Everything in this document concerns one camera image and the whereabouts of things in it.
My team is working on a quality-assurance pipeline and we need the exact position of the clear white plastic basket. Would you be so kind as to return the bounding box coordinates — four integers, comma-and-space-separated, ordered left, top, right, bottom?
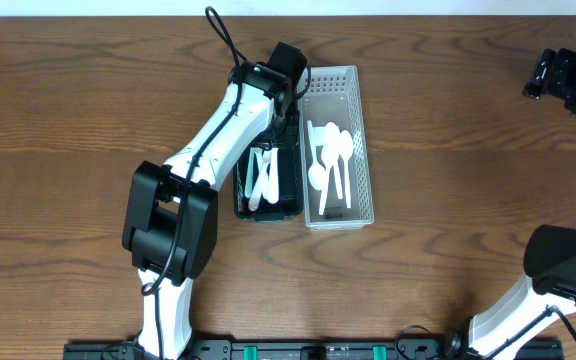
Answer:
298, 65, 374, 230

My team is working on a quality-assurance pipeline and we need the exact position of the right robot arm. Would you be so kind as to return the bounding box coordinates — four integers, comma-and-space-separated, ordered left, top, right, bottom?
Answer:
443, 48, 576, 359

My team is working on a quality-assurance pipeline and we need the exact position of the thin white spoon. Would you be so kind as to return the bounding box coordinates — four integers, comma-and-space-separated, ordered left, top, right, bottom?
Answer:
307, 120, 325, 191
339, 130, 354, 208
318, 144, 339, 215
324, 122, 343, 199

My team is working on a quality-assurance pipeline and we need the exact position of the mint green plastic fork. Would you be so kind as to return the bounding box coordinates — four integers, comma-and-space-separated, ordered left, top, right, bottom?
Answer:
244, 148, 257, 198

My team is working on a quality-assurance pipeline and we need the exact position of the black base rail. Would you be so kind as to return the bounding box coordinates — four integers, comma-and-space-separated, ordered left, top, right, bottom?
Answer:
62, 337, 565, 360

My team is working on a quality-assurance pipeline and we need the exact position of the dark green plastic basket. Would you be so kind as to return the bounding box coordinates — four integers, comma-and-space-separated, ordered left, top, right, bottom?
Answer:
233, 105, 304, 222

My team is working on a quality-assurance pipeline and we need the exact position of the thick white plastic spoon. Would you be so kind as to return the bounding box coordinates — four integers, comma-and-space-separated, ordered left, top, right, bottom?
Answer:
267, 148, 279, 204

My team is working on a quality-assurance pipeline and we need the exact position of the white label in basket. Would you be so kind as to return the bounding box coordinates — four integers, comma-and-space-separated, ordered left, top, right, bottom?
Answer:
313, 126, 325, 147

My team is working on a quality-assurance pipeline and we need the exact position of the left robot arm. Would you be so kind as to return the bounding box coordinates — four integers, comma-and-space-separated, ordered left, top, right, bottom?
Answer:
122, 42, 309, 359

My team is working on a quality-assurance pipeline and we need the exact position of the white plastic fork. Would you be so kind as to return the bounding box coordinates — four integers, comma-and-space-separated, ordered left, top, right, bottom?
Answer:
248, 151, 271, 212
259, 150, 271, 199

